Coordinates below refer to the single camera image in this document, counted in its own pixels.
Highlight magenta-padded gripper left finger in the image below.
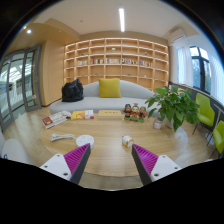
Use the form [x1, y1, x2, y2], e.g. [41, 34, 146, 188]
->
[39, 143, 92, 185]

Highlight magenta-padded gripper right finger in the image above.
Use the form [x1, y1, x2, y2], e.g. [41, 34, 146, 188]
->
[131, 143, 183, 186]

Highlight white charger with orange band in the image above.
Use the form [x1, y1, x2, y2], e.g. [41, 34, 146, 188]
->
[121, 134, 135, 149]

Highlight round white power strip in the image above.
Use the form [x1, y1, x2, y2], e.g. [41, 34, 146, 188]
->
[75, 134, 96, 150]

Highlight small white jar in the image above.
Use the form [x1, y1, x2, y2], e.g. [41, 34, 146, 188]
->
[152, 117, 164, 130]

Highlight open book with red cover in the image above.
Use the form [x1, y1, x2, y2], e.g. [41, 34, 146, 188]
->
[41, 111, 69, 130]

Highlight white chair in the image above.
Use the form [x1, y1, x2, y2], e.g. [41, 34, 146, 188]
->
[0, 129, 34, 166]

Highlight yellow picture book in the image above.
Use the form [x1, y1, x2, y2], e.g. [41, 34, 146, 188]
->
[70, 110, 87, 121]

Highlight white and red book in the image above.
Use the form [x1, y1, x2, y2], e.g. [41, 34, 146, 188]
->
[84, 109, 95, 120]

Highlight colourful figurine ornament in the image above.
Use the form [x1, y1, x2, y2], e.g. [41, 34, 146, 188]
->
[123, 102, 148, 123]

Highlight green potted plant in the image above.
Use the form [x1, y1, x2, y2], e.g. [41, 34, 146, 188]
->
[144, 84, 201, 133]

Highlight green chair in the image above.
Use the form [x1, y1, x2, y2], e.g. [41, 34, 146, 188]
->
[191, 92, 217, 136]
[209, 119, 224, 159]

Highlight grey sofa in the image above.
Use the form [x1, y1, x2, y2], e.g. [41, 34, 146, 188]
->
[49, 79, 161, 115]

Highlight flat yellow book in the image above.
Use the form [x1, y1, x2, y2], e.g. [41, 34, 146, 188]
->
[97, 109, 124, 120]

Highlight black bag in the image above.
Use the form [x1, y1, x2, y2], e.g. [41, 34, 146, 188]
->
[61, 78, 85, 103]

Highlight grey glass double door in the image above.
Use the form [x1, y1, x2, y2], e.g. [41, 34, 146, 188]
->
[0, 44, 43, 133]

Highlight yellow cushion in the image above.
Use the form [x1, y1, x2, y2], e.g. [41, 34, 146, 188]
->
[98, 77, 122, 99]

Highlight white curtain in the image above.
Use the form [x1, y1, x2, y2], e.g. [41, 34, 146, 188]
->
[176, 45, 194, 88]
[209, 54, 224, 106]

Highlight dark-framed window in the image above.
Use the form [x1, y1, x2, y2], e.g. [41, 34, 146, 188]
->
[189, 45, 213, 94]

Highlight wooden shelf unit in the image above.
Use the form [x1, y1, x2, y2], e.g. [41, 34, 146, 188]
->
[63, 37, 170, 92]

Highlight white air conditioner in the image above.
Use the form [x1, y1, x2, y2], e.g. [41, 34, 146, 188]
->
[169, 28, 188, 43]

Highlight long ceiling light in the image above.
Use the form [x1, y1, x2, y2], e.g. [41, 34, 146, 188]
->
[118, 7, 126, 33]

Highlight white power cable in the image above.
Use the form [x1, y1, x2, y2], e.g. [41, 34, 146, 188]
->
[50, 133, 77, 142]

